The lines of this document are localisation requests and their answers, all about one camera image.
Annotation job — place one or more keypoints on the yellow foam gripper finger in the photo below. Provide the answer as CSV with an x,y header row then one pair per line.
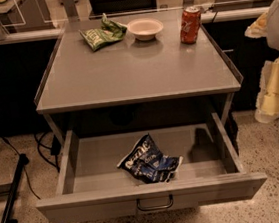
x,y
267,103
258,28

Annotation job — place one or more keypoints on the blue chip bag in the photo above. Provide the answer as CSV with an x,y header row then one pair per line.
x,y
148,164

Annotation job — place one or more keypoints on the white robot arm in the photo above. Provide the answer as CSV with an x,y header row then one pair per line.
x,y
272,38

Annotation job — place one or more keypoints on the green chip bag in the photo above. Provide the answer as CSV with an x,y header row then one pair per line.
x,y
110,32

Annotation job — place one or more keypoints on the grey counter cabinet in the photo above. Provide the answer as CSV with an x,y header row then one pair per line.
x,y
132,71

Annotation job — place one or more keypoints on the grey open drawer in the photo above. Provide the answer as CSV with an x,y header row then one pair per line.
x,y
92,187

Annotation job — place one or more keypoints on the red soda can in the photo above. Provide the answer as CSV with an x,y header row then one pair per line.
x,y
190,24

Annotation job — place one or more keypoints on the white paper bowl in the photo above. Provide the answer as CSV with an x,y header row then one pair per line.
x,y
145,29

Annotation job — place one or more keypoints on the black floor stand leg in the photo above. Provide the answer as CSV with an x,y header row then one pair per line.
x,y
6,216

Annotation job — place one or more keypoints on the metal drawer handle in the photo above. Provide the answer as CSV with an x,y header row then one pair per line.
x,y
155,204

